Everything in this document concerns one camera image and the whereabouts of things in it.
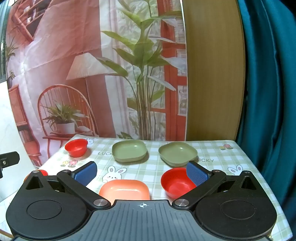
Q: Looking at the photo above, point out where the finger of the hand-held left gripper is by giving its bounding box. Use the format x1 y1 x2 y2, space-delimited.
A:
0 151 20 179

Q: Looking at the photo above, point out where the teal curtain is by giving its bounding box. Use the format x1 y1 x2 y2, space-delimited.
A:
236 0 296 232

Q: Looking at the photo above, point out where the printed backdrop cloth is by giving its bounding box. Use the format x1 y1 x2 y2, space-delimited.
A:
6 0 188 169

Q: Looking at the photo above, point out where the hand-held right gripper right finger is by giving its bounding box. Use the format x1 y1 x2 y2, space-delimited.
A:
172 161 266 211

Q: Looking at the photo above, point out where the green checked tablecloth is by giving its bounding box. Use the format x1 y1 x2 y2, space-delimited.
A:
35 134 286 241

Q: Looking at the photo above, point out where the wooden panel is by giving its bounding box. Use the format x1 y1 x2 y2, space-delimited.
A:
181 0 246 142

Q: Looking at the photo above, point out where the red bowl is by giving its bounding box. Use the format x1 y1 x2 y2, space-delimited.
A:
24 170 49 183
65 139 89 157
161 168 197 200

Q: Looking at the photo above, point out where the green square plate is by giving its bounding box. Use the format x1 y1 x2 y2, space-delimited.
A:
112 140 148 163
158 142 198 167

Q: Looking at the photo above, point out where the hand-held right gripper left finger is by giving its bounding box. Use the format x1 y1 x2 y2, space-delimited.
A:
23 161 111 211

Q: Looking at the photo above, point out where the orange square plate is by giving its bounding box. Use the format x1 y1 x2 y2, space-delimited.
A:
99 179 151 205

